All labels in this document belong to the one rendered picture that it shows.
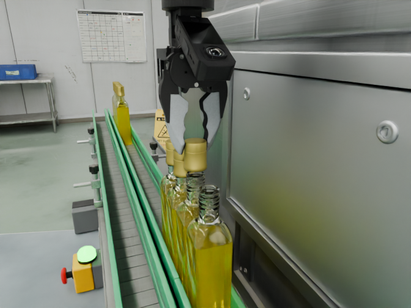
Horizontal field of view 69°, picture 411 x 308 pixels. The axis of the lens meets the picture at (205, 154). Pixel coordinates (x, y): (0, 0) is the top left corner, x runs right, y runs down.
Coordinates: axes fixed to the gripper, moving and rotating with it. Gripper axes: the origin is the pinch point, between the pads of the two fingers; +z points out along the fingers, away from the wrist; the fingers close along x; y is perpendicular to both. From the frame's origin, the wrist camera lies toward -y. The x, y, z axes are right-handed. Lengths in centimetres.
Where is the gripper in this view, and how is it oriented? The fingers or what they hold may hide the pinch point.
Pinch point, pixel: (194, 145)
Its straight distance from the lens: 45.1
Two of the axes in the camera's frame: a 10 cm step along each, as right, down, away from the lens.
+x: -9.3, 1.2, -3.5
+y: -3.7, -3.0, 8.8
